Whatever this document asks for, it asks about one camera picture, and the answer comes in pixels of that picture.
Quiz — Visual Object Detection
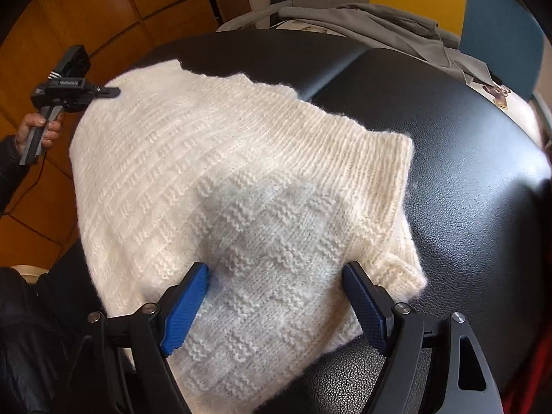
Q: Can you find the person's left hand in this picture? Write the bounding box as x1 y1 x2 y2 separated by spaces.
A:
15 112 65 149

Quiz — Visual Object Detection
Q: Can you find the black cable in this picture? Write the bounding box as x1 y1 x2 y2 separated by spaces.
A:
0 157 44 217

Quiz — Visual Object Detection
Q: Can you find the red cloth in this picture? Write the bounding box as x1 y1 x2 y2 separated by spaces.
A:
502 302 552 414

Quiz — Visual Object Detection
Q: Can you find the white printed cushion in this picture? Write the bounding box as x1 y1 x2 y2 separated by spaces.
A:
276 17 545 149

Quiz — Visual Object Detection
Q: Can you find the white knitted sweater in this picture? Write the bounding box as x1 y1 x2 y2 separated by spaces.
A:
69 58 428 414

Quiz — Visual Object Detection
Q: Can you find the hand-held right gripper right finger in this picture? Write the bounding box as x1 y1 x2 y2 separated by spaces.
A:
343 261 503 414

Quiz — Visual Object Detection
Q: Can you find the grey hoodie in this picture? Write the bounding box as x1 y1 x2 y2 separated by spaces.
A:
278 2 496 86

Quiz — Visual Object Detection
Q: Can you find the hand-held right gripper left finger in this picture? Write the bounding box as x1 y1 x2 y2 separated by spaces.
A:
75 262 210 414

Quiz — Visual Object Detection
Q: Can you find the person's black jacket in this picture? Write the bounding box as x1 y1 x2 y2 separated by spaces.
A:
0 241 143 414

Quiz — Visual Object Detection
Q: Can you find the person's left forearm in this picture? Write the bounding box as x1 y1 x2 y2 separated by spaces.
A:
0 136 34 217

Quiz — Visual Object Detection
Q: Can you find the black leather bench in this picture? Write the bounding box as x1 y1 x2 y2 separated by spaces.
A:
41 30 552 414

